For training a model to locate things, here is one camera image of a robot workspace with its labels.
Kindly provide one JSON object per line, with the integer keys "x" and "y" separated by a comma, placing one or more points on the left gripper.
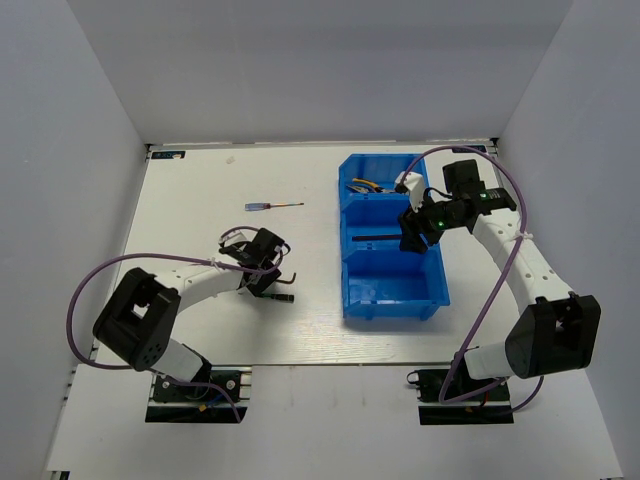
{"x": 267, "y": 279}

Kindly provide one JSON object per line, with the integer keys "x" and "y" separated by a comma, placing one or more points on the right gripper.
{"x": 412, "y": 224}

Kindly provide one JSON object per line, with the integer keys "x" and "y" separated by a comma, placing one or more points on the thin brown hex key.
{"x": 287, "y": 281}

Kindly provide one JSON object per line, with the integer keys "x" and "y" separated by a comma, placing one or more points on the large brown hex key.
{"x": 371, "y": 238}

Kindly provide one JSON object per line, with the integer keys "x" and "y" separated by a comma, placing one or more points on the yellow-handled pliers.
{"x": 364, "y": 186}

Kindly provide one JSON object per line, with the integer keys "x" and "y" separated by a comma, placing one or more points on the green black screwdriver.
{"x": 287, "y": 298}

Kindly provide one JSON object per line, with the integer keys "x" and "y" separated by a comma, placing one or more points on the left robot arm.
{"x": 137, "y": 321}

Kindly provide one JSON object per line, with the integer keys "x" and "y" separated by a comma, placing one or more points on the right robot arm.
{"x": 556, "y": 329}

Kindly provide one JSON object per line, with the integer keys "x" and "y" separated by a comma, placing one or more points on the blue middle storage bin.
{"x": 370, "y": 222}

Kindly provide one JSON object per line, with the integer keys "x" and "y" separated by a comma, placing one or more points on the blue storage bin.
{"x": 393, "y": 284}
{"x": 380, "y": 168}
{"x": 370, "y": 222}

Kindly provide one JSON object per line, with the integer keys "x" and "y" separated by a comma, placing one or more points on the blue top storage bin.
{"x": 380, "y": 168}

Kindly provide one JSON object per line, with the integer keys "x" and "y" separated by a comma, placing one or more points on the blue bottom storage bin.
{"x": 393, "y": 284}

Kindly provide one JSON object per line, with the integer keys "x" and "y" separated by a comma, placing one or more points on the right corner label sticker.
{"x": 463, "y": 149}

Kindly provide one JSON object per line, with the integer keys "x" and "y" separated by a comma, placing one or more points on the corner label sticker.
{"x": 171, "y": 154}
{"x": 463, "y": 149}

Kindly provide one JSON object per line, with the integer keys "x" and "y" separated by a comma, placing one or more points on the left corner label sticker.
{"x": 171, "y": 154}

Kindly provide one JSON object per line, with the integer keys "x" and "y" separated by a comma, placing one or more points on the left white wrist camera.
{"x": 232, "y": 243}

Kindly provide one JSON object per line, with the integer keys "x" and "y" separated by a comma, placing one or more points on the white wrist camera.
{"x": 232, "y": 243}
{"x": 413, "y": 185}

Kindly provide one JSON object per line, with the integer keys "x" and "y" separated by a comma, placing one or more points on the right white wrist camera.
{"x": 413, "y": 185}

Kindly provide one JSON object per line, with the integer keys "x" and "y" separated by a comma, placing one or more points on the blue-handled screwdriver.
{"x": 260, "y": 206}

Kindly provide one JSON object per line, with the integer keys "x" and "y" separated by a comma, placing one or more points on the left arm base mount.
{"x": 224, "y": 399}

